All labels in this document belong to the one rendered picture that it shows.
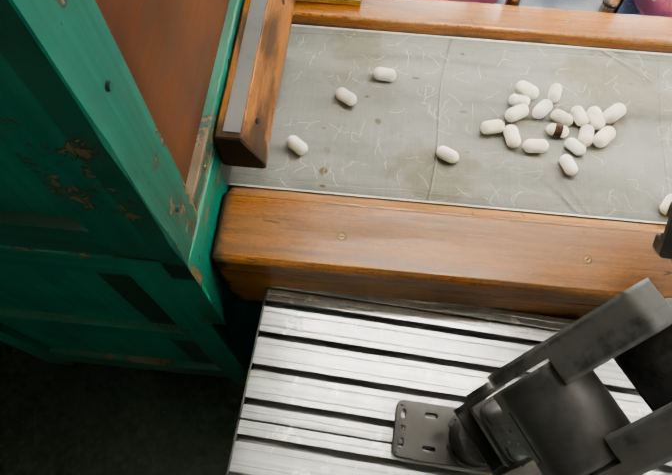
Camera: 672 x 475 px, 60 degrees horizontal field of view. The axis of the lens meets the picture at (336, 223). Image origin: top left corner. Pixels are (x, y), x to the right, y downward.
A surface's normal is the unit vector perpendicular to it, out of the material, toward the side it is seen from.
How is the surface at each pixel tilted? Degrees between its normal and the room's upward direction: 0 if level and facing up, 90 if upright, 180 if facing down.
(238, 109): 0
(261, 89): 67
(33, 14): 90
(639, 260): 0
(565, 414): 25
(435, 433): 0
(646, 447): 38
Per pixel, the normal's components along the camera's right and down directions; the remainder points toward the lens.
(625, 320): -0.54, -0.07
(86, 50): 0.99, 0.09
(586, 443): -0.28, -0.26
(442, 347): 0.00, -0.42
